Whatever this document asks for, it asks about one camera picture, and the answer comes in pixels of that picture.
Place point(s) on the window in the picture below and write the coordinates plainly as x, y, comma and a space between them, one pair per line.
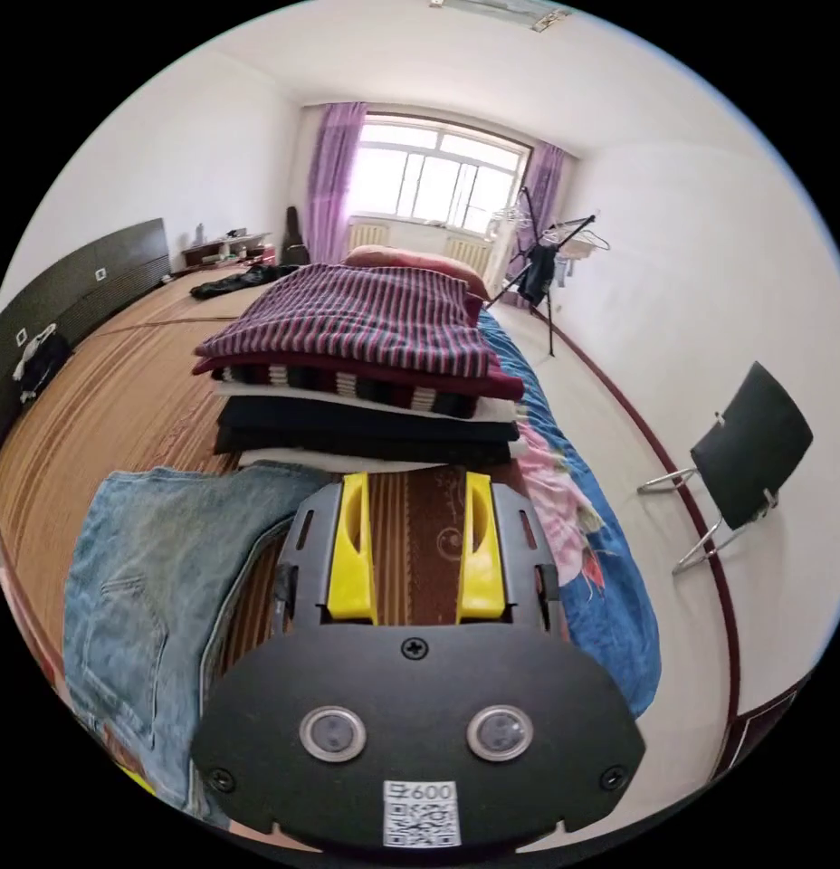
440, 176

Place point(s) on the bed with woven mat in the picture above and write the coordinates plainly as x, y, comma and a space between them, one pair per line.
121, 380

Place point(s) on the low wooden desk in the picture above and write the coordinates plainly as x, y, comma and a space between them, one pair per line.
223, 248

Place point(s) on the blue denim shorts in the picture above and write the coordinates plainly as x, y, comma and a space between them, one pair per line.
155, 577

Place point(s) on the black clothes drying rack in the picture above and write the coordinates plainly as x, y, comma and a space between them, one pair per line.
539, 271

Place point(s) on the black chair with metal frame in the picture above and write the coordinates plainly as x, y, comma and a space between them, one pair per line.
749, 448

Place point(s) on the black guitar bag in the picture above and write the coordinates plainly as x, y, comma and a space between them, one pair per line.
294, 237

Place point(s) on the white radiator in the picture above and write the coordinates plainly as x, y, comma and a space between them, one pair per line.
461, 251

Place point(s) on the black and white garment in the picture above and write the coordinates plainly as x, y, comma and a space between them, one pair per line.
43, 356

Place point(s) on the ceiling lamp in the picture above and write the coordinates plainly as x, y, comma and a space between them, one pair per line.
501, 12

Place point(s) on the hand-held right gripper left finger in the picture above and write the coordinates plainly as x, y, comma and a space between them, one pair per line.
352, 563

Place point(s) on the purple curtain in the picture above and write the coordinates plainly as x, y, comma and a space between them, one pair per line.
332, 176
547, 187

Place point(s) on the red pillow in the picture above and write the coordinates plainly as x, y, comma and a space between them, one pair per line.
420, 259

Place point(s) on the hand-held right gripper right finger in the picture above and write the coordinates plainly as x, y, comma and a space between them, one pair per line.
480, 563

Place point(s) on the pile of clothes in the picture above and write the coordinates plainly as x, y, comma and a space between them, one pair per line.
366, 339

